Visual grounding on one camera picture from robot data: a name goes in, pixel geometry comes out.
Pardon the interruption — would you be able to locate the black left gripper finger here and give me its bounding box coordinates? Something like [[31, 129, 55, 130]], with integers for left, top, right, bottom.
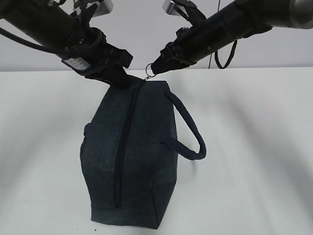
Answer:
[[85, 67, 142, 89]]

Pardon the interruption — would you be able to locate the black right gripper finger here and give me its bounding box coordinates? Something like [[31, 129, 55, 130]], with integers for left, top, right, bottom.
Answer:
[[151, 57, 188, 74]]

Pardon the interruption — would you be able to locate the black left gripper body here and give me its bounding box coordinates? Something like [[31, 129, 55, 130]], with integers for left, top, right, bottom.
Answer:
[[62, 27, 133, 77]]

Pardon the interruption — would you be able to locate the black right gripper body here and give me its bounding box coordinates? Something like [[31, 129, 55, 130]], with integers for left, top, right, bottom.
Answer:
[[159, 26, 198, 67]]

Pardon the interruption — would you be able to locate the metal zipper pull with ring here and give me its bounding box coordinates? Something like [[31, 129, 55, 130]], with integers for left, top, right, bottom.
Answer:
[[145, 63, 156, 80]]

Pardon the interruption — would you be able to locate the dark blue fabric bag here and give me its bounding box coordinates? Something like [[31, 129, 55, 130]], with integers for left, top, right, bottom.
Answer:
[[80, 80, 206, 229]]

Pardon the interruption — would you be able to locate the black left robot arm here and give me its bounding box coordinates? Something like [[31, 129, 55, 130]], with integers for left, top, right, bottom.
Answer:
[[0, 0, 141, 89]]

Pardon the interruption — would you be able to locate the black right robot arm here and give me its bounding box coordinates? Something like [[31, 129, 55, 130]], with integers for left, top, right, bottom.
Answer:
[[151, 0, 313, 75]]

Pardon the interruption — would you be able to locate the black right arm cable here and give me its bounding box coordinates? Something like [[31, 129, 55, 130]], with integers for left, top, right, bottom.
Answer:
[[214, 39, 238, 70]]

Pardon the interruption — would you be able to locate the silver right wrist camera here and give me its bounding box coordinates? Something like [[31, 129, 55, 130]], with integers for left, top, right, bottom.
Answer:
[[162, 0, 206, 25]]

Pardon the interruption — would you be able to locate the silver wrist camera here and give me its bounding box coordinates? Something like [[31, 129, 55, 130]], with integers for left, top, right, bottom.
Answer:
[[162, 0, 206, 25], [73, 0, 113, 18]]

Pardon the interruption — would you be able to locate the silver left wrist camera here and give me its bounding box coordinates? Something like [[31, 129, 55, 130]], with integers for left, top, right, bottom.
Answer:
[[73, 0, 113, 18]]

